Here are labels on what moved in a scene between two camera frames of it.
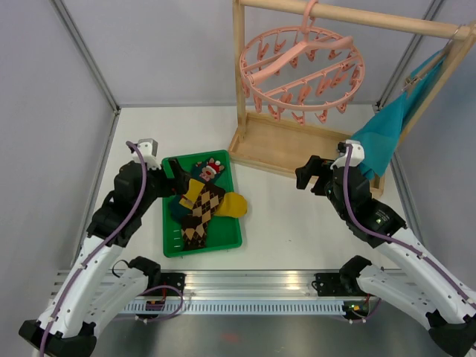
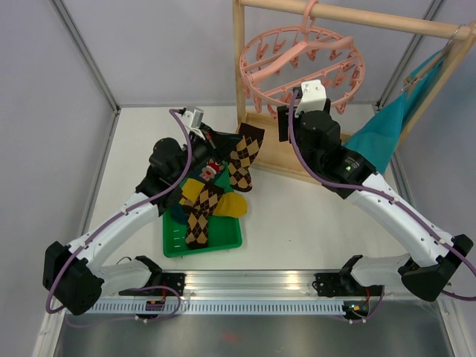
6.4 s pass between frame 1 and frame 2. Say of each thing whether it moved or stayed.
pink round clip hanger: stayed
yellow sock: stayed
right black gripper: moved
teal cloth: stayed
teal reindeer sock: stayed
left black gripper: moved
